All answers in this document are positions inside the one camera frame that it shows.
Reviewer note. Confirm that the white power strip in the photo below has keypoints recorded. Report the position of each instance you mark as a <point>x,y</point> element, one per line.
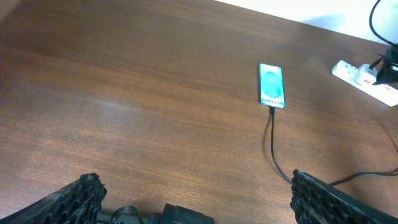
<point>384,92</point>

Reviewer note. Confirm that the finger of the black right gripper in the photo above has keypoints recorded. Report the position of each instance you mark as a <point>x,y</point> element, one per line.
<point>386,76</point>

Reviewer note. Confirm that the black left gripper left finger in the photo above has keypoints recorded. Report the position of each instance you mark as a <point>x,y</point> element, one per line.
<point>76,203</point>

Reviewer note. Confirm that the blue screen Galaxy smartphone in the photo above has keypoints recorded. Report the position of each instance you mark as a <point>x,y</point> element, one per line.
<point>271,86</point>

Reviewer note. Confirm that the white USB charger adapter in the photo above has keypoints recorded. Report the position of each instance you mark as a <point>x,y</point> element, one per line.
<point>365,75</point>

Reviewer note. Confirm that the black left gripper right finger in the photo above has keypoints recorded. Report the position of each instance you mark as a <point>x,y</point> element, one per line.
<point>314,201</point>

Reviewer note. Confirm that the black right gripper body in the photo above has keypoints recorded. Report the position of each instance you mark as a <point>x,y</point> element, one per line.
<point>390,58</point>

